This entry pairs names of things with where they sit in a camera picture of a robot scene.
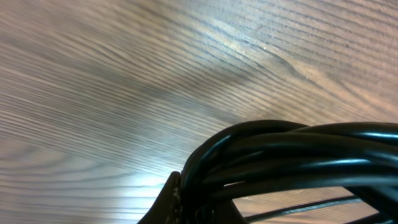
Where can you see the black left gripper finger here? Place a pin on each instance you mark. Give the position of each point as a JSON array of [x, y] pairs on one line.
[[167, 208]]

